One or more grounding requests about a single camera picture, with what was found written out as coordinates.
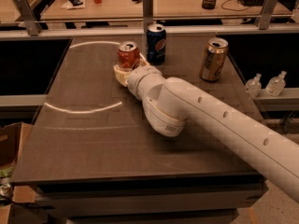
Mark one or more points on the brown cardboard box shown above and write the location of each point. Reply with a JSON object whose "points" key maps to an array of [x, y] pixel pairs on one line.
{"points": [[12, 139]]}

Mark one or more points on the blue pepsi can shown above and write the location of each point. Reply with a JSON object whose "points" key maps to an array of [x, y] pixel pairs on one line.
{"points": [[156, 42]]}

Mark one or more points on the black mesh cup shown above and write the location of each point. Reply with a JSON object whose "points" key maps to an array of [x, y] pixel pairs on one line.
{"points": [[209, 4]]}

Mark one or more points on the left metal bracket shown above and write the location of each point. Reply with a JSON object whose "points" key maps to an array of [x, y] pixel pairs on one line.
{"points": [[32, 26]]}

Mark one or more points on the red coke can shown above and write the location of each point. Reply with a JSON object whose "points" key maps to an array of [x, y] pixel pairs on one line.
{"points": [[128, 55]]}

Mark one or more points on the middle metal bracket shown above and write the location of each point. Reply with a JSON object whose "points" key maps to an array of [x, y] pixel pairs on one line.
{"points": [[147, 13]]}

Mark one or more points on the clear sanitizer bottle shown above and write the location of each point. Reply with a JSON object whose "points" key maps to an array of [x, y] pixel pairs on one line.
{"points": [[276, 84], [253, 86]]}

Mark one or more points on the clear sanitizer bottle right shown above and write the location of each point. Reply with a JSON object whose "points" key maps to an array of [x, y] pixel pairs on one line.
{"points": [[276, 84]]}

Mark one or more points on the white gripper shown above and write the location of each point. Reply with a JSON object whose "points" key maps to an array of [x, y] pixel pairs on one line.
{"points": [[135, 77]]}

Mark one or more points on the clear sanitizer bottle left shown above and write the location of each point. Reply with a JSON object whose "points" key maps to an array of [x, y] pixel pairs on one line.
{"points": [[253, 86]]}

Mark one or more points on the gold soda can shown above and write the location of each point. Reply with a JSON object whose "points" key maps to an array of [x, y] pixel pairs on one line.
{"points": [[214, 57]]}

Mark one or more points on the metal bracket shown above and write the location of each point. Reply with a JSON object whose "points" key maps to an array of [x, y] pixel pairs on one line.
{"points": [[147, 13], [32, 26], [263, 20]]}

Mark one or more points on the right metal bracket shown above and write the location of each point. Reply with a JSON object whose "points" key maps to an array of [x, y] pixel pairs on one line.
{"points": [[263, 20]]}

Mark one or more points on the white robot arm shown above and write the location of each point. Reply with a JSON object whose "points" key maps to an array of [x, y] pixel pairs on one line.
{"points": [[169, 102]]}

